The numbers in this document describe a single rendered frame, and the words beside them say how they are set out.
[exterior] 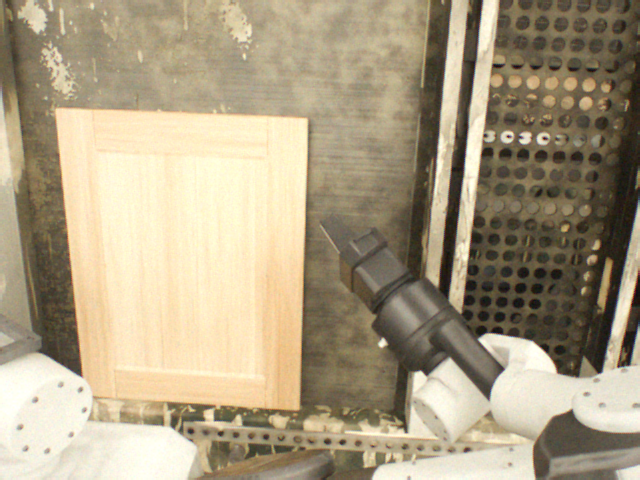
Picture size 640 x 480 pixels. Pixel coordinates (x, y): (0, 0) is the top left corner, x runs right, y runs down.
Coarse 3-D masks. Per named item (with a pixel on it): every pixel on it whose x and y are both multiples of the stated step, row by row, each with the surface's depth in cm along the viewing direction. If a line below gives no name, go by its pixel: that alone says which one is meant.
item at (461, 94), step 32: (448, 0) 75; (480, 0) 73; (448, 32) 73; (480, 32) 73; (448, 64) 74; (480, 64) 74; (448, 96) 75; (480, 96) 75; (448, 128) 77; (480, 128) 76; (448, 160) 78; (448, 192) 80; (448, 224) 84; (448, 256) 86; (448, 288) 85; (416, 384) 89; (416, 416) 91
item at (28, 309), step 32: (0, 0) 80; (0, 32) 81; (0, 64) 81; (0, 96) 82; (0, 128) 83; (0, 160) 85; (0, 192) 87; (0, 224) 88; (0, 256) 90; (32, 256) 93; (0, 288) 92; (32, 288) 93; (32, 320) 94
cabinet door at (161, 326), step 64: (64, 128) 85; (128, 128) 85; (192, 128) 84; (256, 128) 83; (64, 192) 88; (128, 192) 88; (192, 192) 87; (256, 192) 87; (128, 256) 91; (192, 256) 91; (256, 256) 90; (128, 320) 95; (192, 320) 94; (256, 320) 93; (128, 384) 98; (192, 384) 97; (256, 384) 97
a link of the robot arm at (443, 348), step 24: (456, 312) 64; (432, 336) 61; (456, 336) 59; (408, 360) 63; (432, 360) 63; (456, 360) 59; (480, 360) 58; (504, 360) 62; (432, 384) 62; (456, 384) 60; (480, 384) 58; (432, 408) 59; (456, 408) 59; (480, 408) 60; (432, 432) 64; (456, 432) 59
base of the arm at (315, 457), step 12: (264, 456) 53; (276, 456) 51; (288, 456) 49; (300, 456) 48; (312, 456) 46; (324, 456) 46; (228, 468) 50; (240, 468) 48; (252, 468) 47; (264, 468) 45; (276, 468) 44; (288, 468) 44; (300, 468) 44; (312, 468) 44; (324, 468) 45
